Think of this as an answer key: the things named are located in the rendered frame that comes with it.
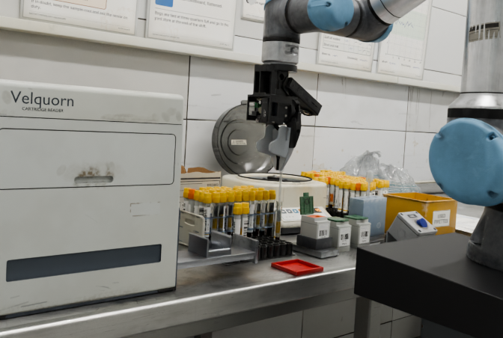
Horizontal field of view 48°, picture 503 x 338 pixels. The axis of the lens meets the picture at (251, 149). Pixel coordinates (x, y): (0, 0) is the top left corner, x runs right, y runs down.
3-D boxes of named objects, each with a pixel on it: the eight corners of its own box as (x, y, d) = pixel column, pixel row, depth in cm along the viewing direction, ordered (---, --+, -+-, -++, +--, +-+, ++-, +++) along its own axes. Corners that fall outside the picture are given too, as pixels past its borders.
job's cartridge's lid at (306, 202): (301, 192, 116) (299, 192, 117) (302, 215, 116) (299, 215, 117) (314, 191, 119) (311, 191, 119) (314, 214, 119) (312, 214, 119)
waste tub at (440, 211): (423, 243, 133) (426, 201, 132) (379, 232, 144) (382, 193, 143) (456, 238, 141) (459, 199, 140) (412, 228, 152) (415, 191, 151)
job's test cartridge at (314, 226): (315, 249, 113) (317, 218, 113) (299, 244, 117) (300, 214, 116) (328, 247, 116) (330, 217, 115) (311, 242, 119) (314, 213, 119)
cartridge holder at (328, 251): (320, 259, 111) (322, 241, 111) (289, 249, 118) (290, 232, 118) (338, 256, 115) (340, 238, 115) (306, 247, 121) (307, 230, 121)
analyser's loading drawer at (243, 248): (153, 279, 84) (154, 244, 84) (132, 268, 89) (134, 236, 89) (257, 263, 97) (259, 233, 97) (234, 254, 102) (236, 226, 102)
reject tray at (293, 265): (296, 276, 98) (296, 271, 98) (271, 267, 103) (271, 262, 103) (323, 271, 102) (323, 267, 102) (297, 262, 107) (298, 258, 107)
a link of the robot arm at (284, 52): (281, 47, 118) (309, 44, 111) (281, 69, 118) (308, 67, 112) (254, 42, 113) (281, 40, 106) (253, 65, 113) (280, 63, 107)
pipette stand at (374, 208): (366, 244, 128) (369, 200, 127) (341, 238, 133) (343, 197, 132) (389, 239, 135) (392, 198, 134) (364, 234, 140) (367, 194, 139)
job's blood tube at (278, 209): (275, 250, 115) (278, 202, 114) (272, 248, 116) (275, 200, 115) (281, 249, 116) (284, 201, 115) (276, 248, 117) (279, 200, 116)
